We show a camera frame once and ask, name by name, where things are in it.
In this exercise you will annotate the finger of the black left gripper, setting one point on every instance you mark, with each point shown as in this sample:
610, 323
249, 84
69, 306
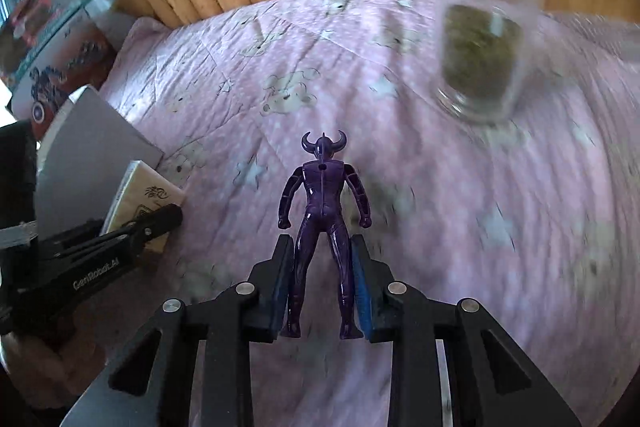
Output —
145, 226

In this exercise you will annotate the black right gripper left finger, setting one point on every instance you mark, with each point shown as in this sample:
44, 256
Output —
264, 319

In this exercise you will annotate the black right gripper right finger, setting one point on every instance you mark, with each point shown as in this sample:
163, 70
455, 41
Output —
378, 315

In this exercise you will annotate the beige tissue pack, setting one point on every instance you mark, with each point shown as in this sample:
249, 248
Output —
143, 190

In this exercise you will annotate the purple horned toy figure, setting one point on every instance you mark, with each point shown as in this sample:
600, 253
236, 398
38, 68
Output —
323, 179

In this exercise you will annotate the person's left hand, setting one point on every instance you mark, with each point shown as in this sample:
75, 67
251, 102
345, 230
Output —
46, 378

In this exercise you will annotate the white cardboard box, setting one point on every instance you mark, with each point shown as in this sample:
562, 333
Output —
81, 161

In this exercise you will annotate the pink bear quilt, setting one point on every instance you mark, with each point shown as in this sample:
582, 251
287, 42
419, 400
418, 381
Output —
537, 217

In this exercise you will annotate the superhero toy box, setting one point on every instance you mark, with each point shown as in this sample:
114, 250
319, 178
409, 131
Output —
76, 55

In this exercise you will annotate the washing machine toy box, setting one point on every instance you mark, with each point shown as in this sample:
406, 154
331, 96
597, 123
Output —
31, 25

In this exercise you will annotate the glass tea jar steel lid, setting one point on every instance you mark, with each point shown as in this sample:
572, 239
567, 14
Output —
483, 51

